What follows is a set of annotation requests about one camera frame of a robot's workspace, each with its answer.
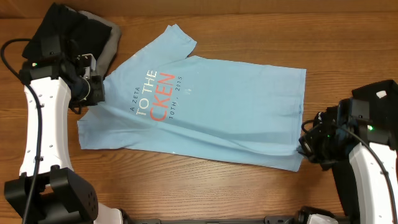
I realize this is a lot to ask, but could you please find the folded grey garment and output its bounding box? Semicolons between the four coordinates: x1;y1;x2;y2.
78;11;122;78

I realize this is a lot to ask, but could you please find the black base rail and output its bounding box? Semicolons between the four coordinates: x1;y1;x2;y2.
123;215;307;224

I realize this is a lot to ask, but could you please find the black garment at right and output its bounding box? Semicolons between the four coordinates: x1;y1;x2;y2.
352;80;397;133

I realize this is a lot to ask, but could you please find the light blue printed t-shirt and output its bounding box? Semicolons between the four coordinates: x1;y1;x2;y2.
78;25;306;172

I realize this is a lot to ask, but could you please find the folded black garment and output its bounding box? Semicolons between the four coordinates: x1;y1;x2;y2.
22;3;111;60

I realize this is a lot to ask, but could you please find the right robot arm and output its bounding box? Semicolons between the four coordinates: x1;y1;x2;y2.
289;80;397;223

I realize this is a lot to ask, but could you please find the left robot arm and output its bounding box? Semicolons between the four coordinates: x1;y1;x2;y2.
4;35;130;224

